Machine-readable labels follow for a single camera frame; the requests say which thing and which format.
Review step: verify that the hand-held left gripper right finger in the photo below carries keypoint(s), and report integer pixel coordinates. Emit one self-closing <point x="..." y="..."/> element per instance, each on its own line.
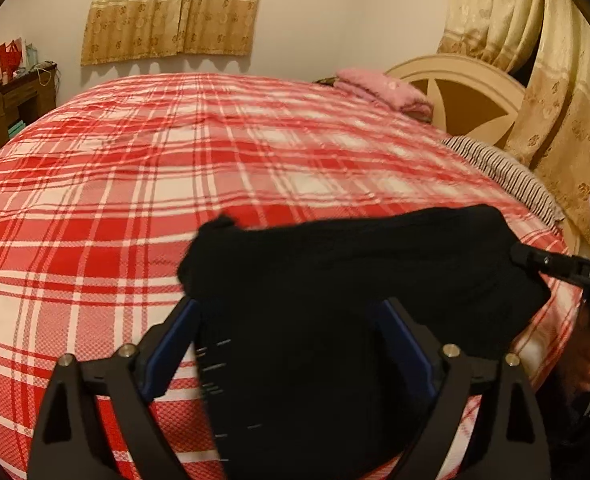
<point x="405" y="345"/>

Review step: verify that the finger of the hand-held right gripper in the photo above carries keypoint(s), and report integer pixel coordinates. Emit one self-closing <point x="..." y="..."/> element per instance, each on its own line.
<point x="535" y="260"/>

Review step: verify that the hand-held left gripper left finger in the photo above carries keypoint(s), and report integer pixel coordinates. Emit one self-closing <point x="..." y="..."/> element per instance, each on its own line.
<point x="175" y="340"/>

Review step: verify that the black pants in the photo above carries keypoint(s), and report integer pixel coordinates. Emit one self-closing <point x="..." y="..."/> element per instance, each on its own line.
<point x="325" y="285"/>

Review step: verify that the person's right hand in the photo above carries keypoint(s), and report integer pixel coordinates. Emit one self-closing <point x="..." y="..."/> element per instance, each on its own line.
<point x="585" y="350"/>

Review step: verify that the striped pillow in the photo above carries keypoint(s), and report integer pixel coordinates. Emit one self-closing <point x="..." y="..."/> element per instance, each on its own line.
<point x="510" y="175"/>

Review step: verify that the red plaid bed sheet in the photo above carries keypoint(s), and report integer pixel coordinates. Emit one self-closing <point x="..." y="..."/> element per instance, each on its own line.
<point x="125" y="185"/>

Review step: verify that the person's dark clothing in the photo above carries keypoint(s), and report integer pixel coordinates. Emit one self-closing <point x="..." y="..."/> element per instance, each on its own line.
<point x="585" y="445"/>

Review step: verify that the cream wooden headboard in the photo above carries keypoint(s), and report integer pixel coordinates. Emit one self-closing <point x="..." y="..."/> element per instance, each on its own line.
<point x="455" y="67"/>

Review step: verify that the pink folded blanket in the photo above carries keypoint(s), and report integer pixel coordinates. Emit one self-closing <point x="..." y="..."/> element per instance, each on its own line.
<point x="385" y="90"/>

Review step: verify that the teal boxes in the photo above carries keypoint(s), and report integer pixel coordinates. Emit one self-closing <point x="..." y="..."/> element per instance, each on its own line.
<point x="17" y="127"/>

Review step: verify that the brown wooden desk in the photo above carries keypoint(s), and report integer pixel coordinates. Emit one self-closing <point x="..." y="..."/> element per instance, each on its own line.
<point x="0" y="110"/>

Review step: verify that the red gift bags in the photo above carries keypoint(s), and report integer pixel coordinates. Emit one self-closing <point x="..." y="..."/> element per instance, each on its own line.
<point x="5" y="60"/>

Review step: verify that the beige patterned short curtain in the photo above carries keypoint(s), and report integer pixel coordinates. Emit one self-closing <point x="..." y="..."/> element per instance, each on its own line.
<point x="175" y="10"/>

